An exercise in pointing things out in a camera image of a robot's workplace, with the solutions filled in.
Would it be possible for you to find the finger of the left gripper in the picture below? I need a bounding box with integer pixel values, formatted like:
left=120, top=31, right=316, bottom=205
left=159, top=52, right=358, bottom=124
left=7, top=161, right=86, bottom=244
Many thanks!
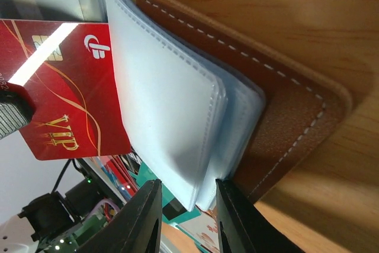
left=1, top=82, right=35, bottom=139

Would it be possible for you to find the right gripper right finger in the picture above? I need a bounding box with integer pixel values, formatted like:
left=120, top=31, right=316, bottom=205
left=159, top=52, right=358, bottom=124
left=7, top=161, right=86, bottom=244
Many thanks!
left=216, top=179, right=303, bottom=252

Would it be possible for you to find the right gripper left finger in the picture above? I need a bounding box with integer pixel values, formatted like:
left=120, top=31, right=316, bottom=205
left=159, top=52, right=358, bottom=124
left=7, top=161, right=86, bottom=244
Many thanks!
left=76, top=179, right=162, bottom=253

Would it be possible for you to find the red vip card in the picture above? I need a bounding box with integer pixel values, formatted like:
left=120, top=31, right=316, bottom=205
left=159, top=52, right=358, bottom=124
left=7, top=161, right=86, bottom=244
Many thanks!
left=1, top=20, right=131, bottom=161

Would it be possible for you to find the brown leather card holder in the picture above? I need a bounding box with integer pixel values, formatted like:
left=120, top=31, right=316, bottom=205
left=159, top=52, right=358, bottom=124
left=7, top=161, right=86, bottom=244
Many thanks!
left=1, top=0, right=351, bottom=211

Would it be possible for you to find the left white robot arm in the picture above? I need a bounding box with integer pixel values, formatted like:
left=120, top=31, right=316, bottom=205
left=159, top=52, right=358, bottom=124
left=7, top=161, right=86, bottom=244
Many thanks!
left=1, top=84, right=123, bottom=252

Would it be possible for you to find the white card centre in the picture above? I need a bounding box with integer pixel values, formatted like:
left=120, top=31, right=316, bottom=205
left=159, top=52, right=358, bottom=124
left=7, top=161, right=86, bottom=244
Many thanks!
left=176, top=208, right=220, bottom=252

